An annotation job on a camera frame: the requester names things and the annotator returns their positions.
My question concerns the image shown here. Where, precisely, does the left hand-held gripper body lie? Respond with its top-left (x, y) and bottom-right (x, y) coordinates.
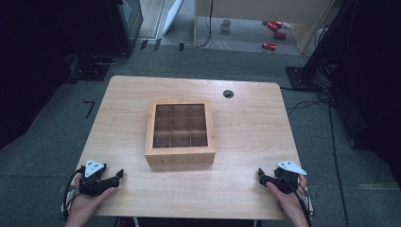
top-left (78, 159), bottom-right (112, 198)

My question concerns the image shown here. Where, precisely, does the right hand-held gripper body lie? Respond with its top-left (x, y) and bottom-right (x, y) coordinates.
top-left (272, 160), bottom-right (307, 195)

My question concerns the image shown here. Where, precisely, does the wooden compartment box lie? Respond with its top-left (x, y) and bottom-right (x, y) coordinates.
top-left (144, 98), bottom-right (217, 167)

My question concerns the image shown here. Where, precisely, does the person's left hand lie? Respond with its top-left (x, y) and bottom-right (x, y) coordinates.
top-left (63, 173), bottom-right (118, 227)

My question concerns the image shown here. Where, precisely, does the person's right hand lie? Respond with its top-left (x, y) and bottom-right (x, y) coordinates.
top-left (265, 174), bottom-right (311, 227)

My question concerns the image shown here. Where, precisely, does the black tape corner mark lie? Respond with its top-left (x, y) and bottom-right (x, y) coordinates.
top-left (82, 99), bottom-right (96, 119)

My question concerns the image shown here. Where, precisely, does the black cabinet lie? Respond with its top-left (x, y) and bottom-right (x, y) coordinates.
top-left (105, 0), bottom-right (145, 55)

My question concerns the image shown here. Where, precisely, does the white board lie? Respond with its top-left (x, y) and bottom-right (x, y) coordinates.
top-left (162, 0), bottom-right (184, 36)

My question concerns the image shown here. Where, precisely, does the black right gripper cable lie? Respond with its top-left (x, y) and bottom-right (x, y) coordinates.
top-left (280, 173), bottom-right (314, 219)

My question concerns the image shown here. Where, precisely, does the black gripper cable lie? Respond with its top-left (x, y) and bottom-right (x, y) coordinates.
top-left (61, 166), bottom-right (86, 221)
top-left (280, 173), bottom-right (314, 219)

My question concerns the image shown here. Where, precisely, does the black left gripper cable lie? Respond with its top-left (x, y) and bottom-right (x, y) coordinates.
top-left (61, 166), bottom-right (86, 221)

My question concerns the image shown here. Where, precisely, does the black floor cable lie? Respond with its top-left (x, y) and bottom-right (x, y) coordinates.
top-left (279, 84), bottom-right (350, 227)

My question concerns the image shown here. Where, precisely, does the black stand base plate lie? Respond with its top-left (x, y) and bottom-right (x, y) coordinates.
top-left (67, 61), bottom-right (111, 82)
top-left (285, 65), bottom-right (320, 93)

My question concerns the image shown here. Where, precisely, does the black hanging cable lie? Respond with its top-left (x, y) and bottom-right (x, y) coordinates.
top-left (183, 0), bottom-right (215, 49)

